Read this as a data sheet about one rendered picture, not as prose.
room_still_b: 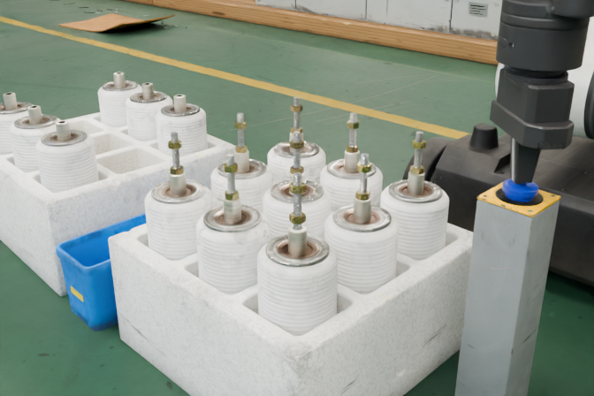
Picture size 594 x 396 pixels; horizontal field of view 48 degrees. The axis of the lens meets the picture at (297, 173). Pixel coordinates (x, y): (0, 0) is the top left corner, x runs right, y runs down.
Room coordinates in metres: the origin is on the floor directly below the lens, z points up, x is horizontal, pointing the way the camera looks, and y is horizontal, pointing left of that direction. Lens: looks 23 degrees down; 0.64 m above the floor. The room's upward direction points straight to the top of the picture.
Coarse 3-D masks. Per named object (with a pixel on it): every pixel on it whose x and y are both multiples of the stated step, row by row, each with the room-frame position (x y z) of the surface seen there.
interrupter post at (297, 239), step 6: (288, 228) 0.69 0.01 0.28; (306, 228) 0.69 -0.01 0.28; (288, 234) 0.69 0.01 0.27; (294, 234) 0.68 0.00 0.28; (300, 234) 0.68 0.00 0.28; (306, 234) 0.69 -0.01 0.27; (288, 240) 0.69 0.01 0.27; (294, 240) 0.68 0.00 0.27; (300, 240) 0.68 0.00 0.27; (306, 240) 0.69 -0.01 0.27; (288, 246) 0.69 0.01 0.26; (294, 246) 0.68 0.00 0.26; (300, 246) 0.68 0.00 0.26; (306, 246) 0.69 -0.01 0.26; (294, 252) 0.68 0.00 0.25; (300, 252) 0.68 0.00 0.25; (306, 252) 0.69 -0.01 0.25
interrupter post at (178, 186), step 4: (184, 172) 0.86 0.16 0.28; (172, 176) 0.85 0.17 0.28; (176, 176) 0.85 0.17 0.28; (180, 176) 0.85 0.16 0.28; (184, 176) 0.85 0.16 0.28; (172, 180) 0.85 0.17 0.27; (176, 180) 0.85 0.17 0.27; (180, 180) 0.85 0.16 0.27; (184, 180) 0.85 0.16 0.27; (172, 184) 0.85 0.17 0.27; (176, 184) 0.85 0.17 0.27; (180, 184) 0.85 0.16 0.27; (184, 184) 0.85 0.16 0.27; (172, 188) 0.85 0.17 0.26; (176, 188) 0.85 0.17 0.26; (180, 188) 0.85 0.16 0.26; (184, 188) 0.85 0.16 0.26; (172, 192) 0.85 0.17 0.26; (176, 192) 0.85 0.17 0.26; (180, 192) 0.85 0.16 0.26; (184, 192) 0.85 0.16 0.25
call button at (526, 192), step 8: (504, 184) 0.71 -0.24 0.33; (512, 184) 0.71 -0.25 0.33; (520, 184) 0.71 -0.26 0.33; (528, 184) 0.71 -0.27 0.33; (536, 184) 0.71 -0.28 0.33; (504, 192) 0.70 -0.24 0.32; (512, 192) 0.69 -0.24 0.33; (520, 192) 0.69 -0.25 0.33; (528, 192) 0.69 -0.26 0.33; (536, 192) 0.69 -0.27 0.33; (520, 200) 0.69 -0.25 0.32; (528, 200) 0.69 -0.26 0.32
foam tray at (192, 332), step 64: (128, 256) 0.82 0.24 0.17; (192, 256) 0.80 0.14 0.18; (448, 256) 0.80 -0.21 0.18; (128, 320) 0.83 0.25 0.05; (192, 320) 0.72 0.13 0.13; (256, 320) 0.65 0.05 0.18; (384, 320) 0.69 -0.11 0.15; (448, 320) 0.80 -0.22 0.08; (192, 384) 0.72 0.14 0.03; (256, 384) 0.63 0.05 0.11; (320, 384) 0.61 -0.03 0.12; (384, 384) 0.69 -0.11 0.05
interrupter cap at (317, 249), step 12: (276, 240) 0.71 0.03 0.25; (312, 240) 0.71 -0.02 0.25; (324, 240) 0.71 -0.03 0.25; (276, 252) 0.68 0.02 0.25; (288, 252) 0.69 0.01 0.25; (312, 252) 0.68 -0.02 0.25; (324, 252) 0.68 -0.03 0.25; (288, 264) 0.65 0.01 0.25; (300, 264) 0.65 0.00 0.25; (312, 264) 0.66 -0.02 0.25
